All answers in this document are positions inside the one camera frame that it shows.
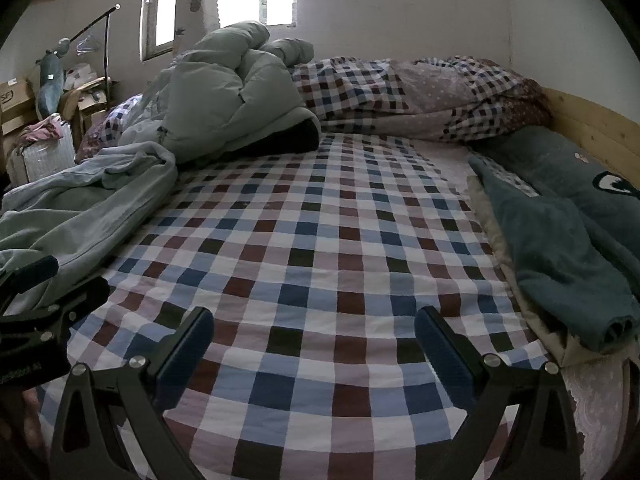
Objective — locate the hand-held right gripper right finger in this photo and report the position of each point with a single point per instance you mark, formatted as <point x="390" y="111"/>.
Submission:
<point x="440" y="355"/>

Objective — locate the white plastic bag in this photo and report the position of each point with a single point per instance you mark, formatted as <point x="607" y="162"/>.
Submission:
<point x="80" y="76"/>

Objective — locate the cardboard box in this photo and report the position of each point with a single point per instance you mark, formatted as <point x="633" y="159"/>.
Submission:
<point x="12" y="137"/>
<point x="15" y="102"/>

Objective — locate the beige folded cloth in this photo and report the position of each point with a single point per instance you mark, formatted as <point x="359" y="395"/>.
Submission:
<point x="500" y="260"/>

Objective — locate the dark teal cartoon long pillow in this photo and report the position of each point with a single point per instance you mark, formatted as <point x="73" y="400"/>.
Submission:
<point x="565" y="160"/>

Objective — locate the pale grey-green knit garment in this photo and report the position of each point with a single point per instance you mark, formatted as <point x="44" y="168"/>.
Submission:
<point x="75" y="235"/>

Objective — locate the black clothes rack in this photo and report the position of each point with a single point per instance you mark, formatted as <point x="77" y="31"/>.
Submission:
<point x="106" y="60"/>

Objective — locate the floral checkered pillow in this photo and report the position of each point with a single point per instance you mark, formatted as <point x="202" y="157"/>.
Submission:
<point x="110" y="130"/>

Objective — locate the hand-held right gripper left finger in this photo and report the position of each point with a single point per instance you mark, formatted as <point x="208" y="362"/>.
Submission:
<point x="192" y="345"/>

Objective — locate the window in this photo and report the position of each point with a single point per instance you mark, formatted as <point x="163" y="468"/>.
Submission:
<point x="160" y="5"/>

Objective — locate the dark teal sweatshirt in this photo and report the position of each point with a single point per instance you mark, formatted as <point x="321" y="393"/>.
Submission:
<point x="550" y="250"/>

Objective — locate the white printed curtain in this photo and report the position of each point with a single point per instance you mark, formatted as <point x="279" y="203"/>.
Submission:
<point x="197" y="5"/>

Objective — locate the pale grey duvet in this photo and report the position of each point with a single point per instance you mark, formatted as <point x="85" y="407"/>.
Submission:
<point x="225" y="90"/>

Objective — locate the checkered folded quilt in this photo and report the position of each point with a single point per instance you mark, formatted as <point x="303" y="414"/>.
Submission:
<point x="400" y="95"/>

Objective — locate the wooden chair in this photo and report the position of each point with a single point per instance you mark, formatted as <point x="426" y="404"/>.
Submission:
<point x="90" y="105"/>

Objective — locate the clothes hanger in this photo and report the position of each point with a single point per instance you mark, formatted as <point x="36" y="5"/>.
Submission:
<point x="89" y="45"/>

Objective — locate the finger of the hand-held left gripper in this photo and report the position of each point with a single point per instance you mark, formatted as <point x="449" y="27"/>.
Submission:
<point x="35" y="270"/>
<point x="80" y="297"/>

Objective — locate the pink cloth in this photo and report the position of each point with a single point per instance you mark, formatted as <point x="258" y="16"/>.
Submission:
<point x="37" y="130"/>

